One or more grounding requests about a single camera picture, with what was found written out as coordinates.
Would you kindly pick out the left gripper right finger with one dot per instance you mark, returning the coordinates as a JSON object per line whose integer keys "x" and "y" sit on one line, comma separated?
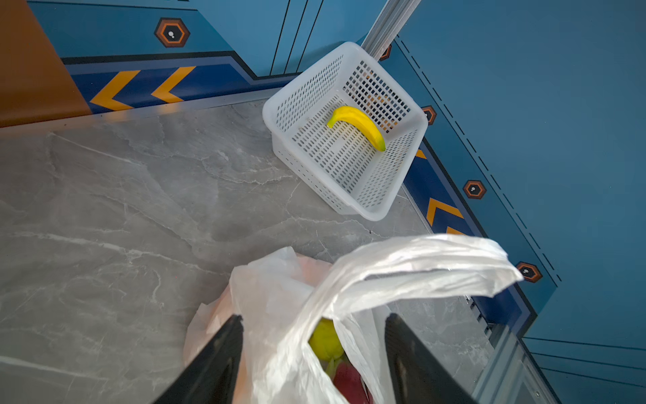
{"x": 417, "y": 376}

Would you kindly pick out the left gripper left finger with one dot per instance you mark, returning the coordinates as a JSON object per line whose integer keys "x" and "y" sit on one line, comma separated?
{"x": 212, "y": 376}

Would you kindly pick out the green pear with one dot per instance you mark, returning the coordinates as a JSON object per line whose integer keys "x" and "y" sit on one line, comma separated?
{"x": 325, "y": 342}

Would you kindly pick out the white plastic bag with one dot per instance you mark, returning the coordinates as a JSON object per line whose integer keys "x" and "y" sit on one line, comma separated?
{"x": 284, "y": 295}

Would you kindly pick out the red dragon fruit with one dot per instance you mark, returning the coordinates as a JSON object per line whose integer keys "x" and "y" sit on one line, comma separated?
{"x": 350, "y": 384}

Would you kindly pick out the white plastic basket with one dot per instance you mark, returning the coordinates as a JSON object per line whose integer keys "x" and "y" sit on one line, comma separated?
{"x": 338, "y": 162}

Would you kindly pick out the yellow banana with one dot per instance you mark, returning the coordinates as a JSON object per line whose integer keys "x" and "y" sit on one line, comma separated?
{"x": 358, "y": 119}

